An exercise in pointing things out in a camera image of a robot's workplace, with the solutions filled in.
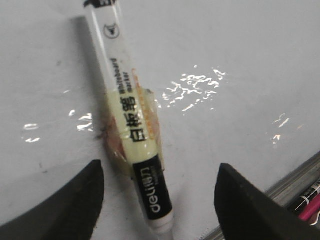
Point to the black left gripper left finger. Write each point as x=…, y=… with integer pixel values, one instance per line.
x=69, y=214

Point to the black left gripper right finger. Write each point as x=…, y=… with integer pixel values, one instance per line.
x=245, y=213

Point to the red magnet taped to marker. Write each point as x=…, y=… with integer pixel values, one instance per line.
x=113, y=140

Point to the black white whiteboard marker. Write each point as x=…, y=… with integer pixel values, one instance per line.
x=119, y=75

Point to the white whiteboard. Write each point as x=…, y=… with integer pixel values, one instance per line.
x=235, y=81

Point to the black marker on tray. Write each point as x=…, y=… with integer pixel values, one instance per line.
x=304, y=199

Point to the pink marker on tray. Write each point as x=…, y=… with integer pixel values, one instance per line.
x=310, y=209

